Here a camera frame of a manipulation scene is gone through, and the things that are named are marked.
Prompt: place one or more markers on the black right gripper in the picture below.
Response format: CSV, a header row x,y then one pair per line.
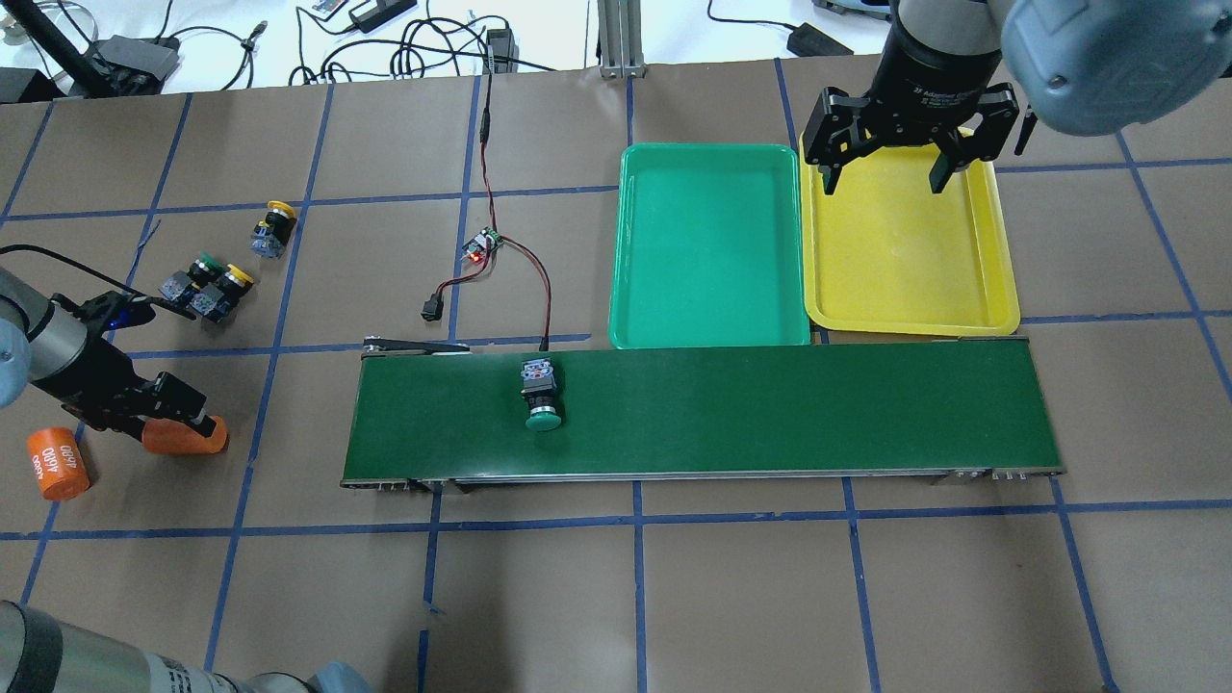
x,y
926,60

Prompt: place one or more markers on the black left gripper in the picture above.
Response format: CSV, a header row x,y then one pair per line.
x,y
79,377

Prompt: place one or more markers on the plain orange cylinder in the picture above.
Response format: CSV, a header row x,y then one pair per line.
x,y
168,437

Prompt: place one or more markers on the yellow push button switch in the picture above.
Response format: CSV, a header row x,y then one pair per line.
x,y
217,299

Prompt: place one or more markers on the orange cylinder marked 4680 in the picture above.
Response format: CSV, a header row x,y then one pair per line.
x,y
59,467

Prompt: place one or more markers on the green push button switch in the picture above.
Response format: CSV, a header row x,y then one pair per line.
x,y
540,391

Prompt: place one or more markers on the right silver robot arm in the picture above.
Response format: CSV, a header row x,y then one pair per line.
x,y
1084,68

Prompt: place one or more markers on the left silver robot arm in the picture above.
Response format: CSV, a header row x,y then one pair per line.
x,y
43,654

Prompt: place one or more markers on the yellow plastic tray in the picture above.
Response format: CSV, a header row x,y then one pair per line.
x,y
886,254

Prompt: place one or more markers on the green plastic tray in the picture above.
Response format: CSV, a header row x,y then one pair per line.
x,y
708,248

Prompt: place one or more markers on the green conveyor belt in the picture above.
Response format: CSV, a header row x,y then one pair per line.
x,y
940,408

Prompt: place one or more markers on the small controller circuit board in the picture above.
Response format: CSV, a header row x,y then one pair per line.
x,y
478,249

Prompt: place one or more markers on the black cable connector plug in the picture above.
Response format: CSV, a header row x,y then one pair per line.
x,y
433,308

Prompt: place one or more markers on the aluminium frame post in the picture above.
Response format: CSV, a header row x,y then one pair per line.
x,y
620,52

